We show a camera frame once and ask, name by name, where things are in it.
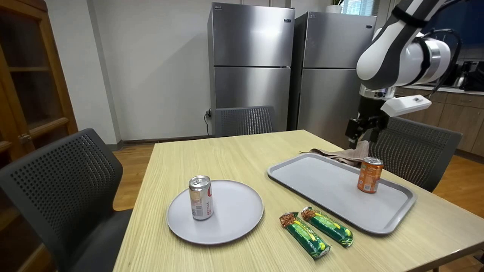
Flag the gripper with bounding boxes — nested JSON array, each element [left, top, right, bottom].
[[348, 96, 390, 150]]

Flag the brown cloth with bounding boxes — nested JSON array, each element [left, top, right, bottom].
[[301, 141, 371, 167]]

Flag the orange drink can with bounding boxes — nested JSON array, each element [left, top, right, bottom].
[[357, 157, 384, 194]]

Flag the dark grey perforated chair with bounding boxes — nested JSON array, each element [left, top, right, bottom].
[[369, 116, 462, 192], [215, 106, 278, 137], [0, 128, 133, 272]]

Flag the grey serving tray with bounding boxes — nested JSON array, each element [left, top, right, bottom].
[[267, 152, 417, 235]]

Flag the stainless steel refrigerator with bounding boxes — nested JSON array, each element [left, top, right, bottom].
[[207, 2, 295, 134], [287, 11, 377, 148]]

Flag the green snack bar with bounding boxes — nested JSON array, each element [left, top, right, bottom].
[[301, 206, 354, 248], [279, 212, 331, 261]]

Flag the wooden kitchen counter cabinets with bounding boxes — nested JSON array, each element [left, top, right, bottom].
[[394, 85, 484, 158]]

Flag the row of counter appliances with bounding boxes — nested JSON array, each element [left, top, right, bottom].
[[439, 60, 484, 91]]

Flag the window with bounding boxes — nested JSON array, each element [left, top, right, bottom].
[[341, 0, 375, 16]]

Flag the potted plant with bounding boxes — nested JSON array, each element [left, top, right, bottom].
[[325, 0, 345, 14]]

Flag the round grey plate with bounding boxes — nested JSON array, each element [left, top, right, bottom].
[[166, 179, 264, 245]]

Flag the silver drink can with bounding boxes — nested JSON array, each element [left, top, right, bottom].
[[189, 175, 214, 221]]

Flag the wooden glass-door cabinet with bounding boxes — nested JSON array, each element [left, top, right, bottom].
[[0, 0, 79, 272]]

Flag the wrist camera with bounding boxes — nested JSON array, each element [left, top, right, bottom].
[[345, 118, 366, 141]]

